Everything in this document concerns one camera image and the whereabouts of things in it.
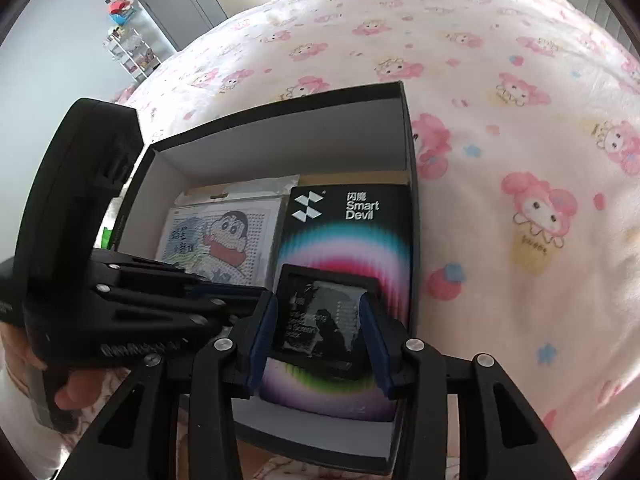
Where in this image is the person's left hand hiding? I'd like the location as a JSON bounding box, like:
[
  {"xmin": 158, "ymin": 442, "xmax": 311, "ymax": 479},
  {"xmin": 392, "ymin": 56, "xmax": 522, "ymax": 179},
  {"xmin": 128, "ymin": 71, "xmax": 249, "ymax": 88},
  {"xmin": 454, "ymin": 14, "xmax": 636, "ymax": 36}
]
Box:
[{"xmin": 54, "ymin": 366, "xmax": 121, "ymax": 411}]

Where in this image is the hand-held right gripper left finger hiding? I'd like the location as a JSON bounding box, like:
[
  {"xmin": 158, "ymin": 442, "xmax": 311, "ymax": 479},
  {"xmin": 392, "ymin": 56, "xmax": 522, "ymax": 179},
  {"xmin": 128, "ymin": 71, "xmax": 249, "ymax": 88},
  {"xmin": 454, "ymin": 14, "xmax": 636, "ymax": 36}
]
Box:
[{"xmin": 57, "ymin": 291, "xmax": 279, "ymax": 480}]

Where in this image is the white shelf rack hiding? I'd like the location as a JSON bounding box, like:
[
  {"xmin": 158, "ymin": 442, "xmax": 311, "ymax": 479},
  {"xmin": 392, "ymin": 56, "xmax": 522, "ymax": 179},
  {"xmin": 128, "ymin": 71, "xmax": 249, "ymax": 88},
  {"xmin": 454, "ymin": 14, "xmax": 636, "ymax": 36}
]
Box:
[{"xmin": 102, "ymin": 0, "xmax": 163, "ymax": 81}]

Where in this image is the small black framed packet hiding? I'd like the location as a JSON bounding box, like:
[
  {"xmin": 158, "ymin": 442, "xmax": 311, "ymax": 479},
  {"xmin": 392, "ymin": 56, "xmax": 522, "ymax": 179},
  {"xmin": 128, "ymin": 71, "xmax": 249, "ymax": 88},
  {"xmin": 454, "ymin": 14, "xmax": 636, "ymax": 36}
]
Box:
[{"xmin": 270, "ymin": 262, "xmax": 381, "ymax": 378}]

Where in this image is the pink printed blanket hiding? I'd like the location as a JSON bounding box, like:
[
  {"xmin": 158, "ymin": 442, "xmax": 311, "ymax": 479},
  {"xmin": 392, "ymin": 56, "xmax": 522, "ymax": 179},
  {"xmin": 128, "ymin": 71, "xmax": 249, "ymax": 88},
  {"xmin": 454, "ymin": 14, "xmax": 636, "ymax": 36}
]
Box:
[{"xmin": 112, "ymin": 0, "xmax": 640, "ymax": 480}]

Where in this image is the colourful toy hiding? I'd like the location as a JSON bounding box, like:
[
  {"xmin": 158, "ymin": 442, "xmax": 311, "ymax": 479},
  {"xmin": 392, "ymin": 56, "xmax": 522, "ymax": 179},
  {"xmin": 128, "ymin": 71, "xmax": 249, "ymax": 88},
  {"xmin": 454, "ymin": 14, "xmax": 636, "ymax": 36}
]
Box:
[{"xmin": 107, "ymin": 0, "xmax": 138, "ymax": 26}]

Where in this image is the black rainbow print box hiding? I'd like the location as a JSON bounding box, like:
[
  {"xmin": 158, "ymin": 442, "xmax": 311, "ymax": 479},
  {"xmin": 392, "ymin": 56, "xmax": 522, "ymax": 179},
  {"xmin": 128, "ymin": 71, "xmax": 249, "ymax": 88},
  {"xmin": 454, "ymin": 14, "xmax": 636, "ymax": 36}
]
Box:
[{"xmin": 257, "ymin": 183, "xmax": 412, "ymax": 423}]

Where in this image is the cartoon bead kit packet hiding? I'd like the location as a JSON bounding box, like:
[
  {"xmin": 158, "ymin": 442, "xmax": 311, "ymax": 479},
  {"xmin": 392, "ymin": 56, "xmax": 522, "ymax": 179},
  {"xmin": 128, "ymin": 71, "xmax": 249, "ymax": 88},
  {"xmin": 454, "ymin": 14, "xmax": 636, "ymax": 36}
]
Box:
[{"xmin": 155, "ymin": 175, "xmax": 301, "ymax": 288}]

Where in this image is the grey headboard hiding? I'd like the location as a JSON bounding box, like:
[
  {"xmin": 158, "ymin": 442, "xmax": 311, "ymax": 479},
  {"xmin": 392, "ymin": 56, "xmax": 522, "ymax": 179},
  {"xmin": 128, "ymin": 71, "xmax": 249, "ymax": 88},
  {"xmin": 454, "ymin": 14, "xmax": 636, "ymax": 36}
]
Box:
[{"xmin": 575, "ymin": 0, "xmax": 640, "ymax": 46}]

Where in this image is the person's left forearm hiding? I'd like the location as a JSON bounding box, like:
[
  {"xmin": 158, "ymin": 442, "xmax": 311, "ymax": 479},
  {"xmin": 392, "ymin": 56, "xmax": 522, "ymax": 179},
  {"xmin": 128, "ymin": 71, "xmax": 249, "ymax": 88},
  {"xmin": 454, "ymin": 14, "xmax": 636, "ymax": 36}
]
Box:
[{"xmin": 0, "ymin": 322, "xmax": 63, "ymax": 478}]

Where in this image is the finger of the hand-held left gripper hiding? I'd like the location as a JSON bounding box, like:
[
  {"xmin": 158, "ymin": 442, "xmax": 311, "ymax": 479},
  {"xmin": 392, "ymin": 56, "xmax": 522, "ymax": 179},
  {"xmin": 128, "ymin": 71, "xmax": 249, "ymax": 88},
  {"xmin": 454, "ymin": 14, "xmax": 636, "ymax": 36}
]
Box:
[
  {"xmin": 90, "ymin": 282, "xmax": 257, "ymax": 346},
  {"xmin": 92, "ymin": 252, "xmax": 271, "ymax": 302}
]

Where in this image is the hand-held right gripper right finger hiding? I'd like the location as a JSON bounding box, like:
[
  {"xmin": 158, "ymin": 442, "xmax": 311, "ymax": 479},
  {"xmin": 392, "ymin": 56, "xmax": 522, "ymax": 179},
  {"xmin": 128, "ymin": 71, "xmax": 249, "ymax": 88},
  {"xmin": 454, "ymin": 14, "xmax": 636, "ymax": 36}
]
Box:
[{"xmin": 357, "ymin": 294, "xmax": 577, "ymax": 480}]

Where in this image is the black cardboard box container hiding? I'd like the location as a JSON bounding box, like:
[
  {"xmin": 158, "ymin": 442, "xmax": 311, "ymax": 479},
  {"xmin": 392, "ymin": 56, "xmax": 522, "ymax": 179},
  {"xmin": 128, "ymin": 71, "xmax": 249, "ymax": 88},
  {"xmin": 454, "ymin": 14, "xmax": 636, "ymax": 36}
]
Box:
[{"xmin": 107, "ymin": 80, "xmax": 421, "ymax": 476}]

